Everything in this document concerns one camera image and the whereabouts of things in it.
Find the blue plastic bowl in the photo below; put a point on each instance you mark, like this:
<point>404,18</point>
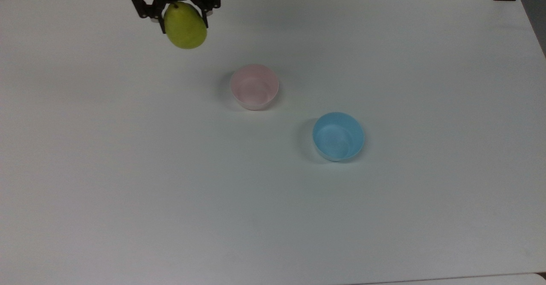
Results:
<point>338,136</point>

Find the pink plastic bowl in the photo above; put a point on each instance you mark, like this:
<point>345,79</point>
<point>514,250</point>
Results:
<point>254,87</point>

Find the green pear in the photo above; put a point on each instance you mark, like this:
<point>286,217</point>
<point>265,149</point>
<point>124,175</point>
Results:
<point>186,27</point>

